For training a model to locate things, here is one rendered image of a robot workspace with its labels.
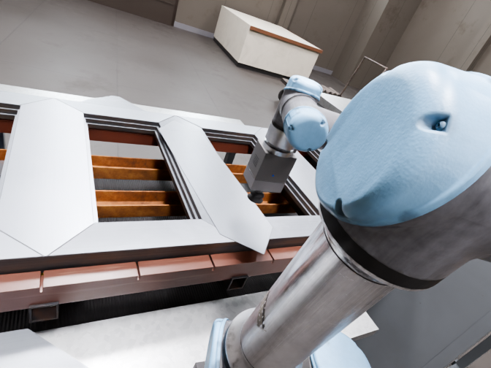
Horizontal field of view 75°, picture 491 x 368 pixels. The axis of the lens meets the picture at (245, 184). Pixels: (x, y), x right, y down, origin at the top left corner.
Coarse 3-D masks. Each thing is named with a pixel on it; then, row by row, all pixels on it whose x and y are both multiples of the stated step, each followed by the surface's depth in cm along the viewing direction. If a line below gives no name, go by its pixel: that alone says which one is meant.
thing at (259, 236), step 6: (264, 228) 92; (270, 228) 93; (222, 234) 83; (228, 234) 84; (234, 234) 85; (240, 234) 86; (246, 234) 86; (252, 234) 87; (258, 234) 88; (264, 234) 89; (270, 234) 90; (234, 240) 83; (240, 240) 84; (246, 240) 85; (252, 240) 85; (258, 240) 86; (264, 240) 87; (246, 246) 83; (252, 246) 83
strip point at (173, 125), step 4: (172, 120) 130; (168, 124) 126; (172, 124) 127; (176, 124) 128; (180, 124) 130; (160, 128) 121; (164, 128) 122; (168, 128) 123; (172, 128) 125; (176, 128) 126; (180, 128) 127; (184, 128) 128; (188, 128) 129
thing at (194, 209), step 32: (96, 128) 115; (128, 128) 120; (192, 128) 131; (0, 192) 72; (192, 192) 94; (288, 192) 123; (64, 256) 63; (96, 256) 67; (128, 256) 70; (160, 256) 75
